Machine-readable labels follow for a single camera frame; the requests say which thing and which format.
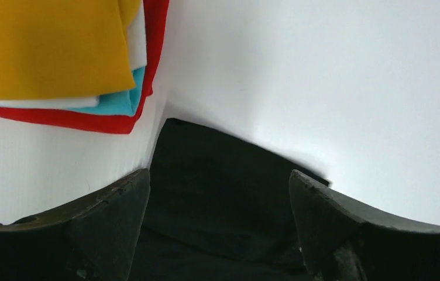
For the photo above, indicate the black t shirt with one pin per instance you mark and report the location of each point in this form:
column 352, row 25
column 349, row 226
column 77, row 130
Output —
column 219, row 209

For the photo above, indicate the teal folded t shirt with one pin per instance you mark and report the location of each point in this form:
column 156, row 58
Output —
column 119, row 103

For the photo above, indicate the white folded t shirt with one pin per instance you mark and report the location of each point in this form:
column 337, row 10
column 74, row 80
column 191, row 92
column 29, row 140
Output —
column 138, row 38

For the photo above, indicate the red folded t shirt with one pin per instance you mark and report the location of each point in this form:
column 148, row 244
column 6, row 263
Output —
column 155, row 13

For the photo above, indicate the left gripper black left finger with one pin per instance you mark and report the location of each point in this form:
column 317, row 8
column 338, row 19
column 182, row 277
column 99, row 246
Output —
column 90, row 238

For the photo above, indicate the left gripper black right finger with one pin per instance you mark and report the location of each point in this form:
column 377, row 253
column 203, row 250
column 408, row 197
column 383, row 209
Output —
column 344, row 239

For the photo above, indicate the orange folded t shirt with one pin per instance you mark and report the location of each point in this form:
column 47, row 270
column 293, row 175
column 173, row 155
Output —
column 49, row 46

